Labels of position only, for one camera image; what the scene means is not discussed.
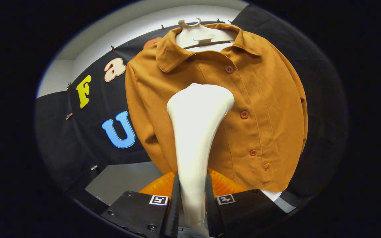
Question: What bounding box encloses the black backdrop cloth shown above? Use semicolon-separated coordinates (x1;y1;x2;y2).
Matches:
35;3;348;212

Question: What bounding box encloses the white flat object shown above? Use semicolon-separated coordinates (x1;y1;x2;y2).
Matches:
261;190;283;202

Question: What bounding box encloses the white garment steamer head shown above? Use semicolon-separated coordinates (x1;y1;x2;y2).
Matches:
166;83;235;237

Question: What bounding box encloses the white clothes hanger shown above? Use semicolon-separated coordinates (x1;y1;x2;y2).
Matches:
175;18;239;53

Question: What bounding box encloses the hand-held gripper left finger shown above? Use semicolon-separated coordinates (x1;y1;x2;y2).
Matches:
101;169;180;238

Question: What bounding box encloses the grey cabinet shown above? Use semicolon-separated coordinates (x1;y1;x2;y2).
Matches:
85;161;164;206

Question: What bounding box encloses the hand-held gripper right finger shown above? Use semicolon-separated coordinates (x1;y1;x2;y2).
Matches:
205;169;288;237

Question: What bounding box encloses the orange button shirt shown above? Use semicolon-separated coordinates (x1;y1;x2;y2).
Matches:
125;22;308;193

